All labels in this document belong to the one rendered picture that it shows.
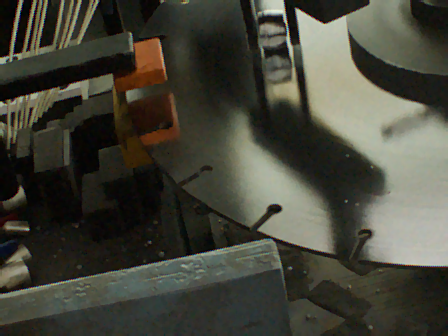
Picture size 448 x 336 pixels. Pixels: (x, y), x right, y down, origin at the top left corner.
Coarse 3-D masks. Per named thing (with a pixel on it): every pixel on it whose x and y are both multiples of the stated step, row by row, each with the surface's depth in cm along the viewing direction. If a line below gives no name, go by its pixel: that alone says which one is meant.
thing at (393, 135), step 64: (192, 0) 53; (256, 0) 52; (192, 64) 47; (256, 64) 47; (320, 64) 46; (192, 128) 43; (256, 128) 43; (320, 128) 42; (384, 128) 41; (192, 192) 40; (256, 192) 39; (320, 192) 39; (384, 192) 38; (384, 256) 35
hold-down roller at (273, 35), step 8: (264, 16) 46; (272, 16) 46; (280, 16) 46; (264, 24) 46; (272, 24) 46; (280, 24) 46; (264, 32) 46; (272, 32) 46; (280, 32) 46; (264, 40) 46; (272, 40) 46; (280, 40) 46; (264, 48) 47; (272, 48) 47; (280, 48) 47
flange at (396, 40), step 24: (384, 0) 48; (408, 0) 47; (432, 0) 44; (360, 24) 46; (384, 24) 46; (408, 24) 45; (432, 24) 45; (360, 48) 45; (384, 48) 44; (408, 48) 44; (432, 48) 44; (384, 72) 44; (408, 72) 43; (432, 72) 42
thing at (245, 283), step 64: (64, 128) 53; (128, 128) 45; (64, 192) 49; (128, 192) 48; (64, 256) 48; (128, 256) 48; (192, 256) 30; (256, 256) 30; (320, 256) 50; (0, 320) 29; (64, 320) 29; (128, 320) 29; (192, 320) 30; (256, 320) 30; (320, 320) 47; (384, 320) 46
